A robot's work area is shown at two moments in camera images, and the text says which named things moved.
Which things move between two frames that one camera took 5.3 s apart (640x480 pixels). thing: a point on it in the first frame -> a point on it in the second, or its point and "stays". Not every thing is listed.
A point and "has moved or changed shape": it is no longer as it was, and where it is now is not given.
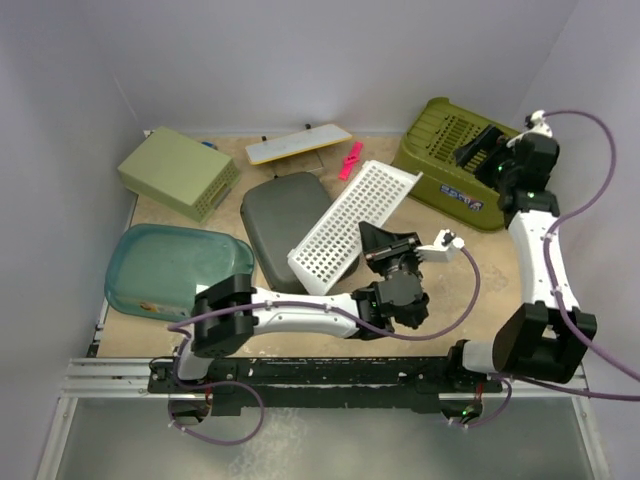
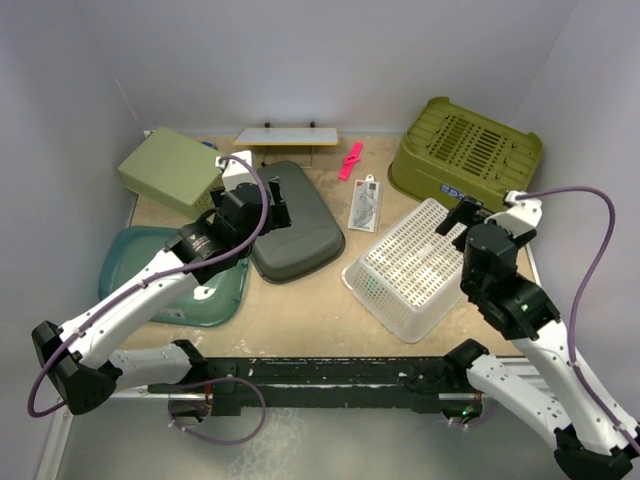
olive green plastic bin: [428, 145] stays
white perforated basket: [371, 196] -> [411, 276]
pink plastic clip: [349, 161] stays
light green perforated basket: [181, 173] stays
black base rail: [318, 382] stays
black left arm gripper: [377, 243] -> [218, 196]
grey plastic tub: [276, 214] has moved or changed shape
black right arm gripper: [485, 140] -> [466, 209]
